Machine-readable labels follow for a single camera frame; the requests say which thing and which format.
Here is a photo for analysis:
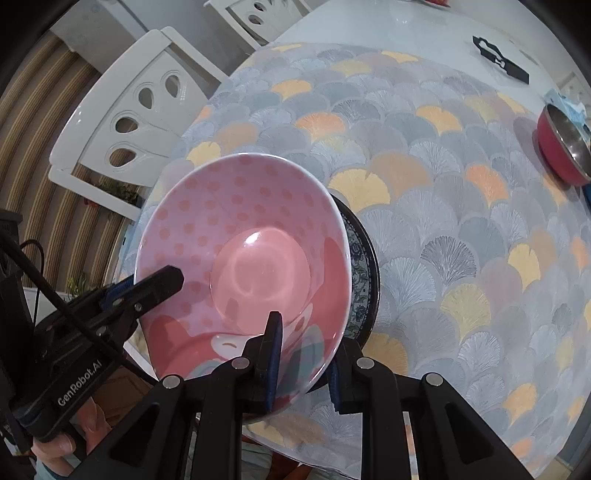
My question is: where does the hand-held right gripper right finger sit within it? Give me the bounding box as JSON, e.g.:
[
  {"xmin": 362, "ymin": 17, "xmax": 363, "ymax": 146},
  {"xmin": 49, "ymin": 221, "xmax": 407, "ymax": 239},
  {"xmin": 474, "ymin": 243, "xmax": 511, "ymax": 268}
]
[{"xmin": 327, "ymin": 339, "xmax": 534, "ymax": 480}]

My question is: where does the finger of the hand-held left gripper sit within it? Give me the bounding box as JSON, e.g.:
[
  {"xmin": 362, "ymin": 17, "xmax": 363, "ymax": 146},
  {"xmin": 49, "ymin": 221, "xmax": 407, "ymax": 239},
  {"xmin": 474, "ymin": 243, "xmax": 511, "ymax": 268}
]
[
  {"xmin": 102, "ymin": 280, "xmax": 137, "ymax": 308},
  {"xmin": 92, "ymin": 266, "xmax": 185, "ymax": 342}
]

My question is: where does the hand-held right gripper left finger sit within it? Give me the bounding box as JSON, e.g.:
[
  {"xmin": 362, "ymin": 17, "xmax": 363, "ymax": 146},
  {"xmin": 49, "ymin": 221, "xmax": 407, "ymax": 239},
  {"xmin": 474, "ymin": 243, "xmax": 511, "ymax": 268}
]
[{"xmin": 69, "ymin": 311, "xmax": 283, "ymax": 480}]

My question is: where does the blue patterned ceramic plate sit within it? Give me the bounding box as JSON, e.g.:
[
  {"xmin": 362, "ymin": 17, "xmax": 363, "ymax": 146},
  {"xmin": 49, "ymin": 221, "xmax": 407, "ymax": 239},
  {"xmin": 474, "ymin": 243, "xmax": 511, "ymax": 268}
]
[{"xmin": 330, "ymin": 194, "xmax": 382, "ymax": 352}]

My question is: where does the pink polka dot bowl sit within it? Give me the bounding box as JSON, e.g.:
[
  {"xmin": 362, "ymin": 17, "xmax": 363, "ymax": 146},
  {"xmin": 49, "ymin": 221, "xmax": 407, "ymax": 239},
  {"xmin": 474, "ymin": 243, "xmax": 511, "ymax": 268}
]
[{"xmin": 134, "ymin": 154, "xmax": 350, "ymax": 423}]

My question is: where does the red-sided steel bowl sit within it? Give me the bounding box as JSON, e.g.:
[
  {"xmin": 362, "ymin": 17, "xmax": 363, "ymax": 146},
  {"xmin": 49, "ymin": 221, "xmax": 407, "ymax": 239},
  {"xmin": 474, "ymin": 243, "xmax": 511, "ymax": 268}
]
[{"xmin": 536, "ymin": 104, "xmax": 591, "ymax": 186}]

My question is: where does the person's left hand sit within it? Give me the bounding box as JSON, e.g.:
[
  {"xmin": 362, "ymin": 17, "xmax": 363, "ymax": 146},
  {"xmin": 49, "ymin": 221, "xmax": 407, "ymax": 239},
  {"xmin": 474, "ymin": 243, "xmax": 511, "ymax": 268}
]
[{"xmin": 30, "ymin": 399, "xmax": 109, "ymax": 480}]

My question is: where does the fan leaf patterned tablecloth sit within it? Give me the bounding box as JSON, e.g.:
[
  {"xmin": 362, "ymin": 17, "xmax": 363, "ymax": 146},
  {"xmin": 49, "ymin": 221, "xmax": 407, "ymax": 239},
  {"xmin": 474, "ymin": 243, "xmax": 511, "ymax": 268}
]
[{"xmin": 117, "ymin": 42, "xmax": 591, "ymax": 480}]

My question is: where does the white dining chair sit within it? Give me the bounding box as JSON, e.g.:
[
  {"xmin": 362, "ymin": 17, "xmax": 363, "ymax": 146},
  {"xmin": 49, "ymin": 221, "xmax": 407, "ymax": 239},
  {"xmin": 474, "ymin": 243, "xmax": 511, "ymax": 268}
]
[
  {"xmin": 48, "ymin": 26, "xmax": 229, "ymax": 217},
  {"xmin": 203, "ymin": 0, "xmax": 315, "ymax": 49}
]

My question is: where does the light blue tissue box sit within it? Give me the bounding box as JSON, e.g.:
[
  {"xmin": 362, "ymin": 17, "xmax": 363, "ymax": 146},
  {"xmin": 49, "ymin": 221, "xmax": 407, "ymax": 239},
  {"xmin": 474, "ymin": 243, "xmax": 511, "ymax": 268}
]
[{"xmin": 545, "ymin": 88, "xmax": 587, "ymax": 123}]

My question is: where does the black cable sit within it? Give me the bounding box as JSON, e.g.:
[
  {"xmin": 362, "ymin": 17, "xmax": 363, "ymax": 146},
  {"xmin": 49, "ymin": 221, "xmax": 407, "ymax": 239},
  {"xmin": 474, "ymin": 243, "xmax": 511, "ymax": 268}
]
[{"xmin": 0, "ymin": 228, "xmax": 155, "ymax": 381}]

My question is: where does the black plastic bracket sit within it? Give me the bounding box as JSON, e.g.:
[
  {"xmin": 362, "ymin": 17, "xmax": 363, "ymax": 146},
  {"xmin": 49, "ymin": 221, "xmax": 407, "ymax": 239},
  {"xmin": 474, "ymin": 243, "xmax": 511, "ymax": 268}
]
[{"xmin": 472, "ymin": 35, "xmax": 530, "ymax": 85}]

